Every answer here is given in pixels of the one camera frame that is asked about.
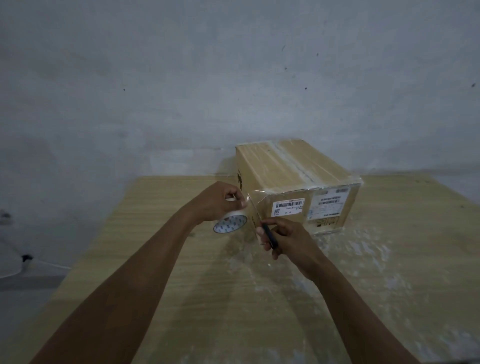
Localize person's right forearm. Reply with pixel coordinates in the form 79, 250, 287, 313
307, 258, 421, 364

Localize black handled scissors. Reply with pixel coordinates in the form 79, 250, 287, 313
246, 194, 281, 251

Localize clear tape roll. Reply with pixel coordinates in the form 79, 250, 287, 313
212, 193, 251, 235

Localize brown cardboard box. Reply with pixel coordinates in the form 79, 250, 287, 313
235, 139, 365, 237

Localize person's left forearm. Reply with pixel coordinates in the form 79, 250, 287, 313
29, 206, 200, 364

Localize white floor cable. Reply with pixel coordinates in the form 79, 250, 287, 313
0, 239, 73, 280

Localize person's right hand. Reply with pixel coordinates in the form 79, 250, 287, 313
255, 216, 328, 281

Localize person's left hand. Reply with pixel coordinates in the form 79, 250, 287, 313
182, 181, 250, 227

